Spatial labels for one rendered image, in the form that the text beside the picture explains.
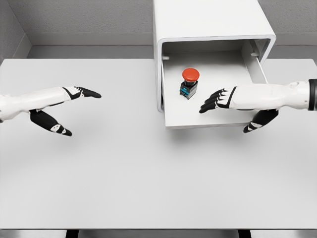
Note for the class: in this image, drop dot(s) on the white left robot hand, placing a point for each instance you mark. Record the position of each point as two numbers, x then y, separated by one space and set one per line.
52 96

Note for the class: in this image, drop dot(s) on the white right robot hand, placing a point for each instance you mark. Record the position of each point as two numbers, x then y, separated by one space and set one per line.
255 98

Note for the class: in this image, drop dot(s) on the red button load switch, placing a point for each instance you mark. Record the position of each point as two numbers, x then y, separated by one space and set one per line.
190 78

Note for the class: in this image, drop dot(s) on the white cabinet drawer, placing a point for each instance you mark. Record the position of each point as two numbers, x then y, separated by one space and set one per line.
223 74

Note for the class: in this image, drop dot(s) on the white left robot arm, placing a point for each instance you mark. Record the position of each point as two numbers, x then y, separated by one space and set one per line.
11 106

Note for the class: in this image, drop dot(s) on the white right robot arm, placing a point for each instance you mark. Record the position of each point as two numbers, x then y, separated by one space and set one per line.
299 95

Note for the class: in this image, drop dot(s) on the white tabletop storage cabinet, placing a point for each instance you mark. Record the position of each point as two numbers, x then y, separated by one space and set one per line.
210 19

